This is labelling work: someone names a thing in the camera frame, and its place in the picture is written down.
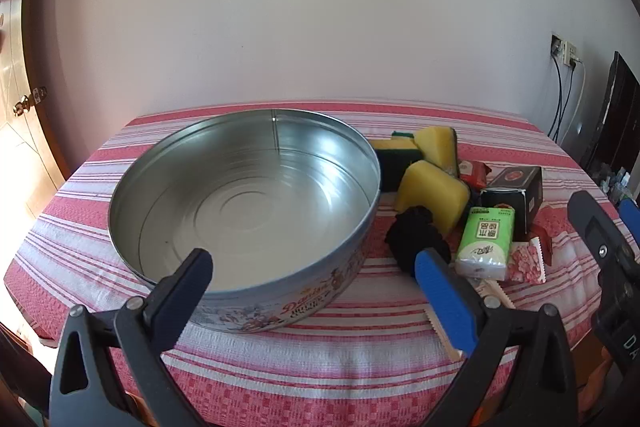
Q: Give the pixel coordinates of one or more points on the wooden door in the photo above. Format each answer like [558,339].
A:
[30,57]

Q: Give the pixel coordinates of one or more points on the black hair scrunchie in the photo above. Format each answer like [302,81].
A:
[412,234]

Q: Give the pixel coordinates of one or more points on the small bottles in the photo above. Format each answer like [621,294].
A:
[617,184]

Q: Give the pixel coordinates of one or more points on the cream zigzag-edged wrapper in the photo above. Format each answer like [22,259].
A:
[495,294]

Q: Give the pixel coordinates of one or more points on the green tissue pack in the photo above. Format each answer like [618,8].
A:
[487,239]

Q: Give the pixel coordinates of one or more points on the brass door knob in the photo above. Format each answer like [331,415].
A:
[30,102]

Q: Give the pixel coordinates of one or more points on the black cardboard box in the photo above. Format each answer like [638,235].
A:
[517,192]

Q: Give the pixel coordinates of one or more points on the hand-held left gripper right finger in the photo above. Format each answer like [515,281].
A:
[445,297]

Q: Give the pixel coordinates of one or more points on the small red candy packet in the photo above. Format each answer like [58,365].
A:
[475,172]

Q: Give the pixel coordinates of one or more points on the round metal tin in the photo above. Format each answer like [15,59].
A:
[250,207]

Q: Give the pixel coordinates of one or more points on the pink floral snack packet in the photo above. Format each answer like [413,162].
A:
[527,264]

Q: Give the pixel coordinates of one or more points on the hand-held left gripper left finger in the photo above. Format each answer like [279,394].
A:
[182,292]

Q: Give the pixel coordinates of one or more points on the white wall socket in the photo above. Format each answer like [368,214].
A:
[565,49]

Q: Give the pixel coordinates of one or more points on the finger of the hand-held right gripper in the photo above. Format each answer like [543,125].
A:
[631,214]
[592,227]

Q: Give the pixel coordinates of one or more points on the red striped cloth desktop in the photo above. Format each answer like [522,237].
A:
[300,372]

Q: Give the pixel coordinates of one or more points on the red snack packet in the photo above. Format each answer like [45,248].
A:
[544,242]

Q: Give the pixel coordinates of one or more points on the black flat screen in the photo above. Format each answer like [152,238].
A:
[617,117]

